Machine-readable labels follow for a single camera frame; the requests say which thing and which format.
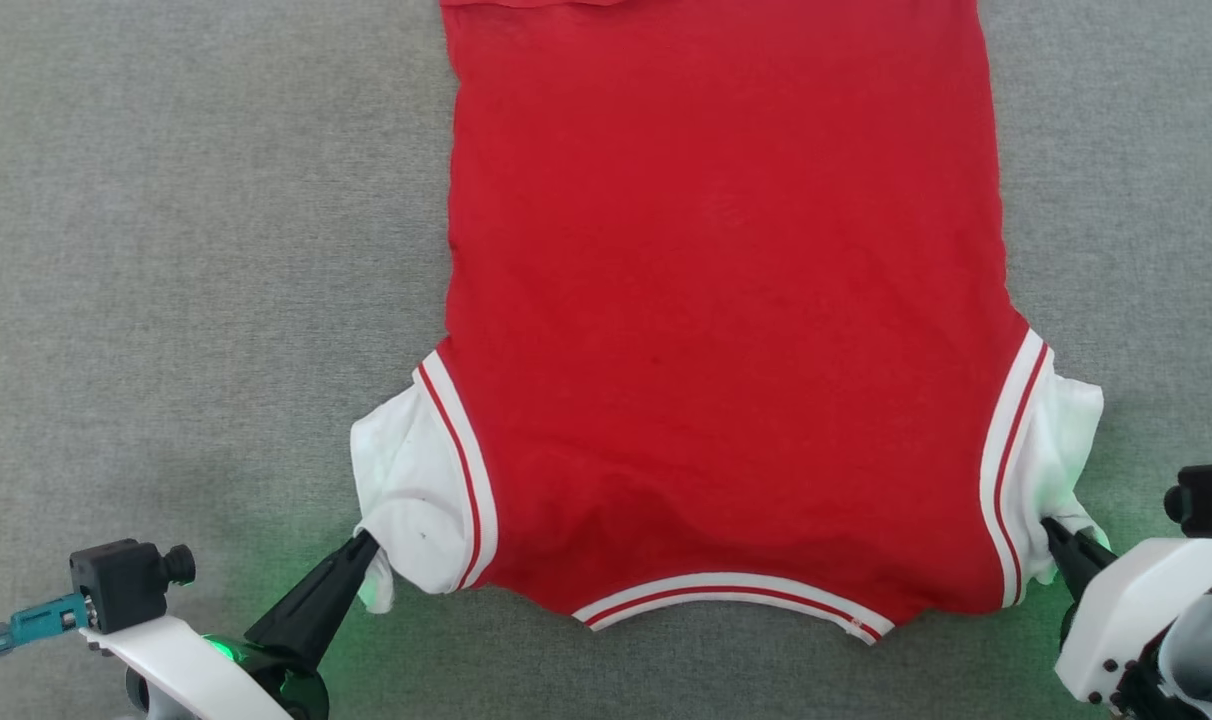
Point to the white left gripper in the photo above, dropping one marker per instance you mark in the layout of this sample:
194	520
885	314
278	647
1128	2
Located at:
196	670

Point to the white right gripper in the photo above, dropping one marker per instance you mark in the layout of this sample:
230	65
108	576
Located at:
1126	610

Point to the red shirt with white sleeves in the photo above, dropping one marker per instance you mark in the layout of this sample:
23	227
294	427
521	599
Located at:
726	300

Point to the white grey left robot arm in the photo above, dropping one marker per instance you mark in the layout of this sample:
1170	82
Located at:
151	702

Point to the grey fabric sofa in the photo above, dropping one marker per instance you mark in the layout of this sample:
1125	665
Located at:
166	250

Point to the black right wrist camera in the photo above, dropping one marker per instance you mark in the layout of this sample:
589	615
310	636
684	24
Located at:
1211	500

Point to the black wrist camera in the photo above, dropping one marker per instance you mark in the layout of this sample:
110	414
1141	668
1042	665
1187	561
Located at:
116	585
1211	500

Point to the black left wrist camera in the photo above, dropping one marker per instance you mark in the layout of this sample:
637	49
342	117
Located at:
116	585

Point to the teal camera connector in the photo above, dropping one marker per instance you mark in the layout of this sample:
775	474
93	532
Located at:
41	620

